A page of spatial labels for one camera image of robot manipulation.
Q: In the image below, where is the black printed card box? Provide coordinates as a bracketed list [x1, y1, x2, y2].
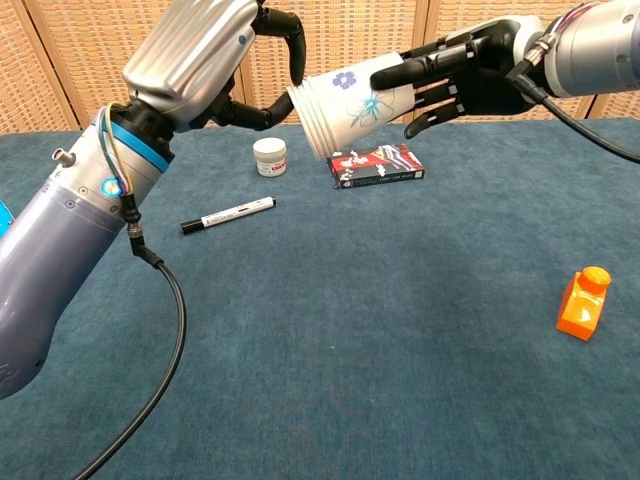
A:
[327, 143, 426, 190]

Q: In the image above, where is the white plastic jar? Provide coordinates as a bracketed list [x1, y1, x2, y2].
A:
[252, 138, 289, 177]

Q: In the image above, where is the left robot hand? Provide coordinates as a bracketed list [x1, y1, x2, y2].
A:
[122, 0, 308, 134]

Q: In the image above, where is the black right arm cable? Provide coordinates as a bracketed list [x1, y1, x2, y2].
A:
[506, 34, 640, 165]

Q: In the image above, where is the white flower-print paper cup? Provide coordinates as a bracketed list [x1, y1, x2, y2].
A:
[307, 53, 418, 154]

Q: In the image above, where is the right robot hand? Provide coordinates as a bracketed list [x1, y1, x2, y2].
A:
[369, 14, 556, 141]

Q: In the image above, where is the black white marker pen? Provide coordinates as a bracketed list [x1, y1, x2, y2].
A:
[180, 196, 278, 236]

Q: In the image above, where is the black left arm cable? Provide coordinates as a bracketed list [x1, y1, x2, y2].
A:
[73, 192, 188, 480]

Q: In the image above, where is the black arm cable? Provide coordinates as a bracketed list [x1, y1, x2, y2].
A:
[73, 192, 188, 480]
[506, 34, 640, 165]

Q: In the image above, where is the orange plastic bottle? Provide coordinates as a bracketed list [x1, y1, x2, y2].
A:
[555, 265, 613, 343]

